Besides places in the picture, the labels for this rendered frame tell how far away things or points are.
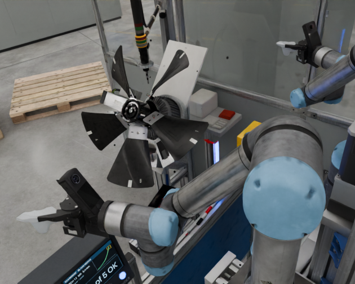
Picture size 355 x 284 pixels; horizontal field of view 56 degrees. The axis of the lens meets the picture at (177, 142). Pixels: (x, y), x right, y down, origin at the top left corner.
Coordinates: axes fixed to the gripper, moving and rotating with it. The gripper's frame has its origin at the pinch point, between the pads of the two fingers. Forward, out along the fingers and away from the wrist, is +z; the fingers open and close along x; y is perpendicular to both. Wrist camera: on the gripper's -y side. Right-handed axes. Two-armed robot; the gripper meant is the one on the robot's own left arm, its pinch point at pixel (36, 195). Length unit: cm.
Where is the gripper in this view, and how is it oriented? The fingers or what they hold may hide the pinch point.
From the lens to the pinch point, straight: 89.0
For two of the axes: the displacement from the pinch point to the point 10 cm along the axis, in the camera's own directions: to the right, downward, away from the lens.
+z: -9.5, -1.1, 3.0
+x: 3.2, -4.8, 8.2
